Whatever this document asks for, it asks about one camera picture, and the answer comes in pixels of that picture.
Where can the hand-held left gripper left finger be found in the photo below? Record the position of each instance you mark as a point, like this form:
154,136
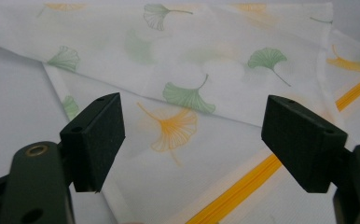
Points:
95,141

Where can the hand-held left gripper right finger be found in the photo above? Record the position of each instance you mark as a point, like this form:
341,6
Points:
302,146

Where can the white leaf-print mesh laundry bag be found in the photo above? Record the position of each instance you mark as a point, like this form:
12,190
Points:
206,49

